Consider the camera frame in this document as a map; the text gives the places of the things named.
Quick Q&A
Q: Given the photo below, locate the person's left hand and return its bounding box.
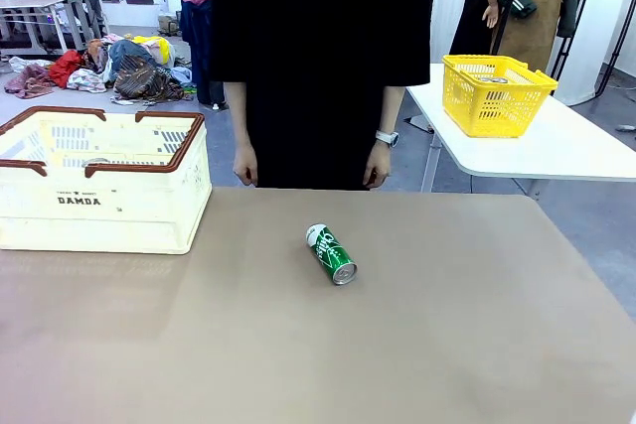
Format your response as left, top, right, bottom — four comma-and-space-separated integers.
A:
362, 143, 393, 191

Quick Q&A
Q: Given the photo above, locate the person's right hand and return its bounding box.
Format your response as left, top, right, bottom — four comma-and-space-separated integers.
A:
232, 143, 259, 187

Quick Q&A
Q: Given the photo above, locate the green soda can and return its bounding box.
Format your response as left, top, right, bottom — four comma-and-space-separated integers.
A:
304, 222, 358, 287

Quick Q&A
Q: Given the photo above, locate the person's left forearm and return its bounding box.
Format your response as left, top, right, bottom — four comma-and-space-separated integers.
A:
376, 84, 404, 135

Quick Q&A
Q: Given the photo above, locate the person's right forearm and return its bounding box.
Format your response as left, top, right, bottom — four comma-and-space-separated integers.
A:
226, 80, 257, 150

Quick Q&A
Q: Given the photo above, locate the yellow plastic basket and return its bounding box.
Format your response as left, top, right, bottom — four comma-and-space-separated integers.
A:
441, 54, 558, 139

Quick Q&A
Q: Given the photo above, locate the person's black clothed torso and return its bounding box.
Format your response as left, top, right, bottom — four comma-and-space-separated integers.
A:
209, 0, 432, 192

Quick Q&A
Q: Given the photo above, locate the pile of colourful clothes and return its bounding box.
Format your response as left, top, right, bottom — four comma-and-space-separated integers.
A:
4, 34, 195, 107

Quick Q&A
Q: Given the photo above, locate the white side table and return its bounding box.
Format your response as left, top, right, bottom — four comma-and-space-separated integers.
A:
405, 63, 636, 195

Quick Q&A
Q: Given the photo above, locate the mannequin with brown apron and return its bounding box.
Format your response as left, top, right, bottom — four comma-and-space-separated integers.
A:
449, 0, 586, 75

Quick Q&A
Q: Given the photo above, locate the black stand pole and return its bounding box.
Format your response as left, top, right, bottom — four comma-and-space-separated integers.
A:
593, 0, 636, 97
548, 0, 602, 81

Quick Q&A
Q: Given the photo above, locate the white metal work table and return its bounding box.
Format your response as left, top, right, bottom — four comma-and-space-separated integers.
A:
0, 0, 110, 58

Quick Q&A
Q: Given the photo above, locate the cream basket with brown handles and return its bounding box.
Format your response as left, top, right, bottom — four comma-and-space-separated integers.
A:
0, 105, 214, 256

